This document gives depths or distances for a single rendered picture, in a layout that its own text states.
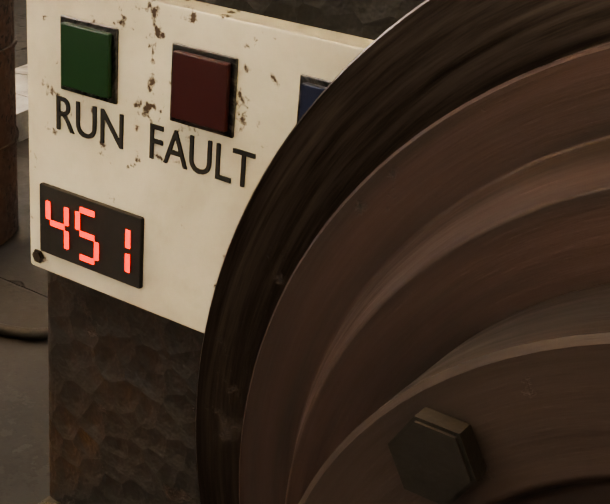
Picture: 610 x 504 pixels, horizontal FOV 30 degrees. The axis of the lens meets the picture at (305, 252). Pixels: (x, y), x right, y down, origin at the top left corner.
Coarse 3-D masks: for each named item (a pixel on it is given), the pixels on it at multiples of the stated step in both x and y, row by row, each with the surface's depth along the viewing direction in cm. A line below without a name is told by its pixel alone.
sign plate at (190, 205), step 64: (64, 0) 62; (128, 0) 59; (192, 0) 59; (128, 64) 60; (256, 64) 56; (320, 64) 53; (64, 128) 64; (128, 128) 62; (192, 128) 59; (256, 128) 57; (64, 192) 66; (128, 192) 63; (192, 192) 60; (64, 256) 67; (192, 256) 62; (192, 320) 63
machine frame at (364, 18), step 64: (256, 0) 57; (320, 0) 55; (384, 0) 53; (64, 320) 72; (128, 320) 69; (64, 384) 74; (128, 384) 71; (192, 384) 68; (64, 448) 76; (128, 448) 73; (192, 448) 69
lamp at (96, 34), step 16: (64, 32) 62; (80, 32) 61; (96, 32) 60; (64, 48) 62; (80, 48) 61; (96, 48) 61; (64, 64) 62; (80, 64) 62; (96, 64) 61; (64, 80) 63; (80, 80) 62; (96, 80) 61
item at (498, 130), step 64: (576, 64) 31; (448, 128) 34; (512, 128) 32; (576, 128) 31; (384, 192) 36; (448, 192) 34; (512, 192) 32; (576, 192) 30; (320, 256) 38; (384, 256) 36; (448, 256) 33; (512, 256) 31; (576, 256) 30; (320, 320) 39; (384, 320) 35; (448, 320) 33; (256, 384) 41; (320, 384) 37; (384, 384) 35; (256, 448) 42; (320, 448) 38
